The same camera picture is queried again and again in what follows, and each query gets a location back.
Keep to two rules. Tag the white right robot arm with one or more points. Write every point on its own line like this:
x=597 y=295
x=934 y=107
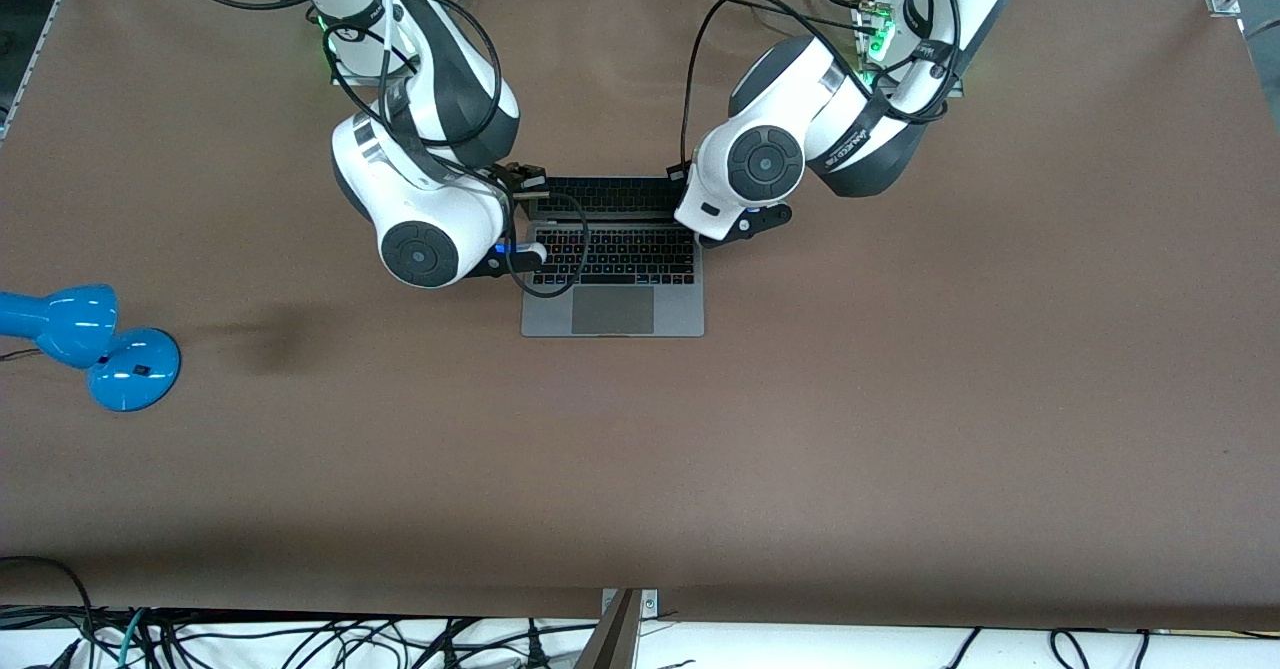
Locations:
x=430 y=209

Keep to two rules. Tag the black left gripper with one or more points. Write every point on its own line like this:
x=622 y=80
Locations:
x=675 y=168

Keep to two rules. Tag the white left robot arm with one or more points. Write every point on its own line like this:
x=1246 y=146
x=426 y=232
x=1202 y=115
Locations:
x=800 y=119

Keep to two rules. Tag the blue desk lamp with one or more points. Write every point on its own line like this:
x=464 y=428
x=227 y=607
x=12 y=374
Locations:
x=70 y=319

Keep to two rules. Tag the silver grey laptop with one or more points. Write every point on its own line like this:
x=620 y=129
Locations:
x=610 y=309

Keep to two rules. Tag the dark metal beam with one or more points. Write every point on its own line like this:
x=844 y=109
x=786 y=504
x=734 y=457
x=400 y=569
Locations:
x=610 y=649

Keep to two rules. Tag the small silver mounting plate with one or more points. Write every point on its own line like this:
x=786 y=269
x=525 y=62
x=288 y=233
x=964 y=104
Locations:
x=650 y=604

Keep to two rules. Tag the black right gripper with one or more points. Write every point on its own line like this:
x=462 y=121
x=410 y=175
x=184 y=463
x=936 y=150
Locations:
x=510 y=178

